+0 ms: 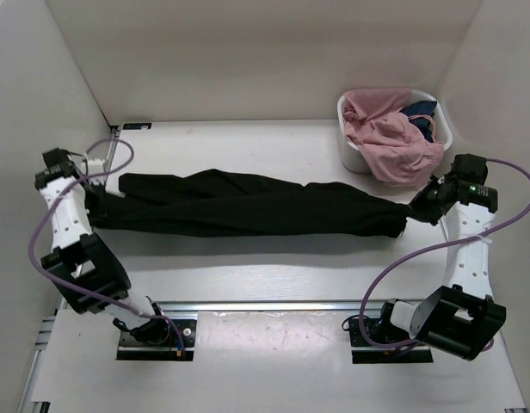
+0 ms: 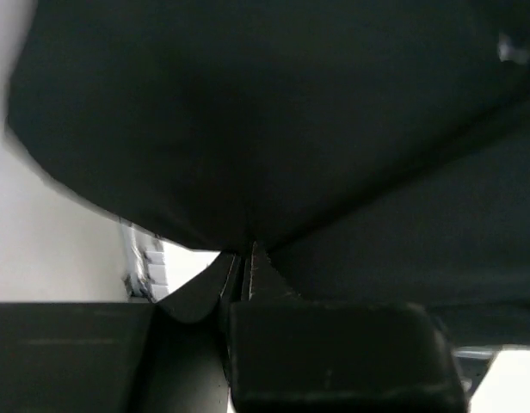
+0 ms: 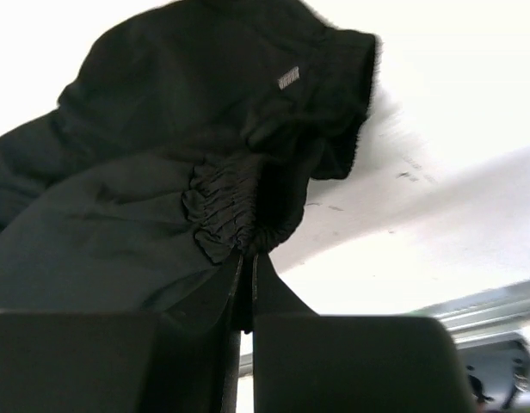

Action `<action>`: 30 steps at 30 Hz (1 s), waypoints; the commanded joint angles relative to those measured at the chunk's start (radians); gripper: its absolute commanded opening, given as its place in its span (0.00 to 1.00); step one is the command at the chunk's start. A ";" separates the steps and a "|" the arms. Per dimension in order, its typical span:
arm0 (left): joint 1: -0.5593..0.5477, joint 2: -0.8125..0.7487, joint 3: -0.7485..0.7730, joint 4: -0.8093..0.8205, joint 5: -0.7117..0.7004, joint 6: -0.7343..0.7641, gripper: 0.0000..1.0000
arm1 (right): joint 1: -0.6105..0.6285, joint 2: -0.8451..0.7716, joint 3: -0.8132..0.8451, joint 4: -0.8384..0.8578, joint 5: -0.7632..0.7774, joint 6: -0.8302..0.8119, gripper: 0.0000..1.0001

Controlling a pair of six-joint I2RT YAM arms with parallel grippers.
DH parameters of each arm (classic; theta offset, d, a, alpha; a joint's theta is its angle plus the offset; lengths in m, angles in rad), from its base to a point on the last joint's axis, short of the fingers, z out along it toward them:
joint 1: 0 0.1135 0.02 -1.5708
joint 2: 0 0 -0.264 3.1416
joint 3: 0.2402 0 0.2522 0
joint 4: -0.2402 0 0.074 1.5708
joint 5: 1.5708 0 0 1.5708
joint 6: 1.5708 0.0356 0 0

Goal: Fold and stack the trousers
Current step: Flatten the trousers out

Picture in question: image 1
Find black trousers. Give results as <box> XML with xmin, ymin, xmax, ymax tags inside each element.
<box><xmin>89</xmin><ymin>170</ymin><xmax>410</xmax><ymax>238</ymax></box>

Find white plastic basket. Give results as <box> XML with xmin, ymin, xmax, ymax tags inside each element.
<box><xmin>336</xmin><ymin>89</ymin><xmax>453</xmax><ymax>175</ymax></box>

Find aluminium frame rail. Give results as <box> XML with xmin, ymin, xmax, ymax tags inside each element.
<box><xmin>15</xmin><ymin>124</ymin><xmax>528</xmax><ymax>413</ymax></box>

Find white front cover board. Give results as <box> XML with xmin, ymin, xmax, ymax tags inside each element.
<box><xmin>33</xmin><ymin>310</ymin><xmax>524</xmax><ymax>412</ymax></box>

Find navy blue garment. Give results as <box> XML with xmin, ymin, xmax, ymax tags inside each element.
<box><xmin>400</xmin><ymin>100</ymin><xmax>438</xmax><ymax>143</ymax></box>

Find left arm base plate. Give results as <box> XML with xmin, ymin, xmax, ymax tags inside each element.
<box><xmin>116</xmin><ymin>313</ymin><xmax>198</xmax><ymax>362</ymax></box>

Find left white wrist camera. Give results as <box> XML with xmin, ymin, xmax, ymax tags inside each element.
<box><xmin>85</xmin><ymin>158</ymin><xmax>106</xmax><ymax>175</ymax></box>

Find pink trousers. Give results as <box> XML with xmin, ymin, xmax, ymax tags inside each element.
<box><xmin>342</xmin><ymin>88</ymin><xmax>445</xmax><ymax>188</ymax></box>

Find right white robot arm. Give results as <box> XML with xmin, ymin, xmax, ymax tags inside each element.
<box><xmin>376</xmin><ymin>154</ymin><xmax>507</xmax><ymax>361</ymax></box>

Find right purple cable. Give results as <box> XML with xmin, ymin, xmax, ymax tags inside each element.
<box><xmin>358</xmin><ymin>157</ymin><xmax>530</xmax><ymax>352</ymax></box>

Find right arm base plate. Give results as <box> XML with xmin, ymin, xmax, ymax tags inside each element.
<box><xmin>342</xmin><ymin>315</ymin><xmax>434</xmax><ymax>365</ymax></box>

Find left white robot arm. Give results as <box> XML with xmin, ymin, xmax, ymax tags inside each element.
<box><xmin>34</xmin><ymin>148</ymin><xmax>172</xmax><ymax>346</ymax></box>

